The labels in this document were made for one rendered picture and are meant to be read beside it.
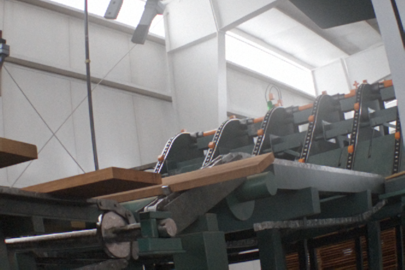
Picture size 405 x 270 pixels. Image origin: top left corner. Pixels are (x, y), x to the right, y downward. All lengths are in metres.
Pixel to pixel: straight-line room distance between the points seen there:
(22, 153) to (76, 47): 10.73
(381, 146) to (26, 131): 5.64
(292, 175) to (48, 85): 8.49
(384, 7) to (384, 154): 6.15
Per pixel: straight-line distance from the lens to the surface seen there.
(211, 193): 2.32
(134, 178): 1.66
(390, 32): 0.78
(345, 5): 1.23
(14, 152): 1.25
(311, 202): 2.98
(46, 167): 10.66
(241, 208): 2.59
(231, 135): 8.85
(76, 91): 11.75
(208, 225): 2.21
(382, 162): 6.85
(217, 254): 2.23
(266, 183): 2.50
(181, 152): 9.21
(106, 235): 1.93
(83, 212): 1.79
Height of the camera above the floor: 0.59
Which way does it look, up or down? 13 degrees up
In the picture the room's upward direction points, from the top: 8 degrees counter-clockwise
